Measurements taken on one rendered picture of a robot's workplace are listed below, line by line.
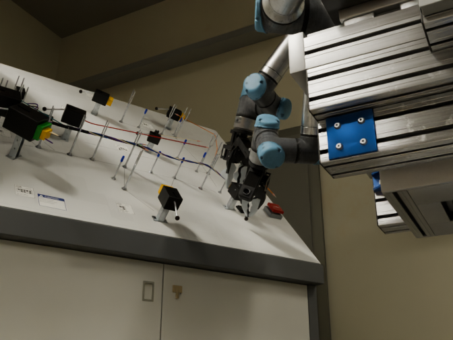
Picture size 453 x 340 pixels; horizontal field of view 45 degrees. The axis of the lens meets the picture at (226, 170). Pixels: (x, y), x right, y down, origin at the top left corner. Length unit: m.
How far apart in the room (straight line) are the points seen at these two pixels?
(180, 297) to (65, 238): 0.38
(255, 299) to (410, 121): 0.92
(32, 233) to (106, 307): 0.27
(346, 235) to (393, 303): 0.49
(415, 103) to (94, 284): 0.92
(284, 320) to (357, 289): 1.61
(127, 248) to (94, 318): 0.20
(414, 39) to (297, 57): 0.22
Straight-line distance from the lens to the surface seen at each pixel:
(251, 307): 1.75
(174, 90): 4.54
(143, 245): 1.54
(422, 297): 3.32
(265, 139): 1.61
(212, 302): 1.67
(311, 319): 1.91
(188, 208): 1.80
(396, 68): 1.04
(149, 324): 1.56
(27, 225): 1.43
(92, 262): 1.51
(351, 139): 1.04
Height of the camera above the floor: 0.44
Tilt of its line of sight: 23 degrees up
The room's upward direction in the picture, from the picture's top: straight up
